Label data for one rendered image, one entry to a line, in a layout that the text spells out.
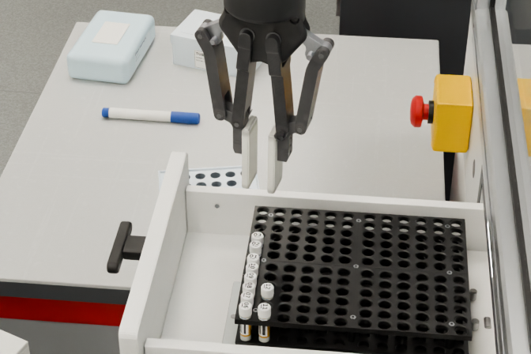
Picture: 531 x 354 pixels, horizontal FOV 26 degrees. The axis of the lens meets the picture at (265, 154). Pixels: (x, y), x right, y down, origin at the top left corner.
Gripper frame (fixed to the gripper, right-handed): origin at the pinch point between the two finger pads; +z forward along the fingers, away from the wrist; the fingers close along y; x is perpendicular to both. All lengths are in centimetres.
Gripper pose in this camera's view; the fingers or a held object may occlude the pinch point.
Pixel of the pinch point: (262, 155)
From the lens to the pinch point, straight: 114.6
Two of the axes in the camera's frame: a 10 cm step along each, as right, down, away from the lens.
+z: -0.1, 8.2, 5.7
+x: 2.9, -5.4, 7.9
